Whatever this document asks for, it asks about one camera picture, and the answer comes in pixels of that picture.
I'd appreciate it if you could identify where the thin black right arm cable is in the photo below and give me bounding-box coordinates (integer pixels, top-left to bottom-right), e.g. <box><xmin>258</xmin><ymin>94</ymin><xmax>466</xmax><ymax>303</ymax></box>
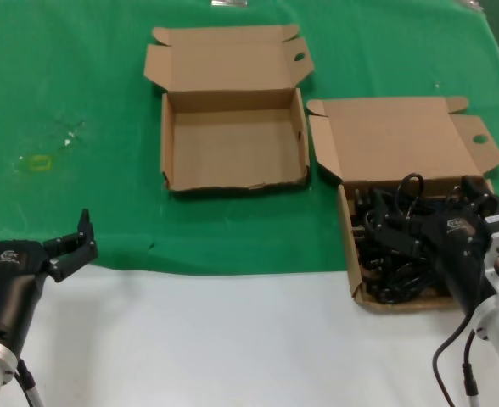
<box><xmin>432</xmin><ymin>313</ymin><xmax>476</xmax><ymax>407</ymax></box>

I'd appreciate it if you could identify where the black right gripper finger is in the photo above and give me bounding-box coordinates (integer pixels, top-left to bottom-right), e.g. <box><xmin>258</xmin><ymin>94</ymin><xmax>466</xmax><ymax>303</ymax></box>
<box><xmin>460</xmin><ymin>175</ymin><xmax>499</xmax><ymax>220</ymax></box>
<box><xmin>373</xmin><ymin>189</ymin><xmax>436</xmax><ymax>256</ymax></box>

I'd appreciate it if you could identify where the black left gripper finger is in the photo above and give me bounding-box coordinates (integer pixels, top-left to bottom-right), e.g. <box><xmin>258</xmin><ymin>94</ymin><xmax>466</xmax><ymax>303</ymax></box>
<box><xmin>41</xmin><ymin>208</ymin><xmax>99</xmax><ymax>284</ymax></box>

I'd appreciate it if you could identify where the yellow rubber band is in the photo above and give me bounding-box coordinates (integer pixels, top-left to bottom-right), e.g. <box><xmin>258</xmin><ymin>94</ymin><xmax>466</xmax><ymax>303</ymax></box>
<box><xmin>27</xmin><ymin>154</ymin><xmax>53</xmax><ymax>172</ymax></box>

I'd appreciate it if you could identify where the green table cloth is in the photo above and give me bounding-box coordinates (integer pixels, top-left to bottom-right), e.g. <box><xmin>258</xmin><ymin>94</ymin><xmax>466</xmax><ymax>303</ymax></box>
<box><xmin>0</xmin><ymin>0</ymin><xmax>499</xmax><ymax>276</ymax></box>

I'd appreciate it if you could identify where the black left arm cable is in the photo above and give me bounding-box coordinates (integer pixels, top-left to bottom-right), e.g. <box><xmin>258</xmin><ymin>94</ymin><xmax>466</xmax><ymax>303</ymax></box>
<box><xmin>14</xmin><ymin>358</ymin><xmax>46</xmax><ymax>407</ymax></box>

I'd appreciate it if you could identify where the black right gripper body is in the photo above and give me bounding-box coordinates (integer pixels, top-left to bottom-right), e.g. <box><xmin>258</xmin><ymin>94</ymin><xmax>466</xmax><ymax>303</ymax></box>
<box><xmin>426</xmin><ymin>209</ymin><xmax>496</xmax><ymax>318</ymax></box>

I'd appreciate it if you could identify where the cardboard box with torn rim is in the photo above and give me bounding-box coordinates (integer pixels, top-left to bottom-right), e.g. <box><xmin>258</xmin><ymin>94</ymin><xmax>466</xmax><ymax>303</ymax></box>
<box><xmin>143</xmin><ymin>24</ymin><xmax>317</xmax><ymax>195</ymax></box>

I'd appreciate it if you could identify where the cardboard box with open lid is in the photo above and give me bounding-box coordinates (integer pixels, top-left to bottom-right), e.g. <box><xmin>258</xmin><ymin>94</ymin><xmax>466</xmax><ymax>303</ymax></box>
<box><xmin>306</xmin><ymin>96</ymin><xmax>499</xmax><ymax>315</ymax></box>

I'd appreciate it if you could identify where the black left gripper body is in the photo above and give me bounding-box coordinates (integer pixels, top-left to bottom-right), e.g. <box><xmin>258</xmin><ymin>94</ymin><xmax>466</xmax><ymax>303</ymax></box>
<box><xmin>0</xmin><ymin>237</ymin><xmax>51</xmax><ymax>354</ymax></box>

